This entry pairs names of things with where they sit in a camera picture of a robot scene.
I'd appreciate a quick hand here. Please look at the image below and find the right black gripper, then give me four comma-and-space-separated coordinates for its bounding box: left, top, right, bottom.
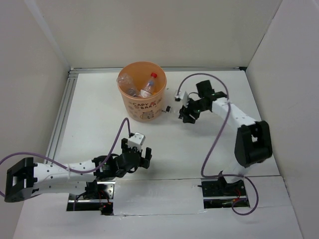
179, 96, 208, 124

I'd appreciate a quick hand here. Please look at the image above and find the clear bottle black label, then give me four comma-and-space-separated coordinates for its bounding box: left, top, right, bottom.
165, 106, 183, 119

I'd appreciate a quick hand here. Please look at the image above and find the water bottle red label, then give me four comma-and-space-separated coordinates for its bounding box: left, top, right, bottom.
138, 73, 157, 98

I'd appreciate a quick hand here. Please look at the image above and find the clear crushed bottle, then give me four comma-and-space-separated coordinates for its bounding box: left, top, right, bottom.
117, 73, 137, 96

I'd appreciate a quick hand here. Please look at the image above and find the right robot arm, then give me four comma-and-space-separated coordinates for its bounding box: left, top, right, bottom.
175, 80, 273, 195

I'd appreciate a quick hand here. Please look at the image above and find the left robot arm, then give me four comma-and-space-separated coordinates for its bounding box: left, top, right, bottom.
4, 134, 152, 203

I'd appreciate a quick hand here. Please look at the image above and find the orange plastic capybara bin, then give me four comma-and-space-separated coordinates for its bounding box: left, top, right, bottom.
118, 61, 167, 122

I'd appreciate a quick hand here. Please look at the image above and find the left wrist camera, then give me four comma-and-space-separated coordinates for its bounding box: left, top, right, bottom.
127, 132, 146, 151

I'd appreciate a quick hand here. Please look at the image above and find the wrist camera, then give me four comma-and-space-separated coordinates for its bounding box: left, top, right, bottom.
174, 91, 188, 107
127, 132, 146, 151

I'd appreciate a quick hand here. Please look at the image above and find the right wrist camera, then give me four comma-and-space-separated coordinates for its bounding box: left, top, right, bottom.
174, 91, 188, 107

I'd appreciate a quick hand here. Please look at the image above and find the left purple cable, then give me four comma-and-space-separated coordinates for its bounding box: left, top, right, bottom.
0, 118, 132, 211

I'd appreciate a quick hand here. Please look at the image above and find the purple cable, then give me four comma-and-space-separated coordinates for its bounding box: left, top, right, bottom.
175, 73, 259, 216
0, 118, 132, 211

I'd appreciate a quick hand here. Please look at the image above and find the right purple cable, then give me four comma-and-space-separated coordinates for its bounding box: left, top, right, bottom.
175, 73, 259, 216

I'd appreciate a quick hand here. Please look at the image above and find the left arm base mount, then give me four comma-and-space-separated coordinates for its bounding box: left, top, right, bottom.
66, 181, 116, 216

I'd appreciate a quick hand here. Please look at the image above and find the aluminium frame rail left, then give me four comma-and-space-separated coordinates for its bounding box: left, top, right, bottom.
45, 69, 78, 160

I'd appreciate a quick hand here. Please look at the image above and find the aluminium frame rail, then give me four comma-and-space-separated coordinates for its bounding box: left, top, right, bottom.
45, 69, 78, 160
69, 67, 247, 75

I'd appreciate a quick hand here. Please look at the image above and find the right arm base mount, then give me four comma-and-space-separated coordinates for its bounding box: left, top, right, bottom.
197, 177, 250, 209

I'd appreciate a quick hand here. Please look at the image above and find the aluminium frame rail back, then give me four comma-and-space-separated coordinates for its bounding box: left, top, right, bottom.
69, 67, 247, 75

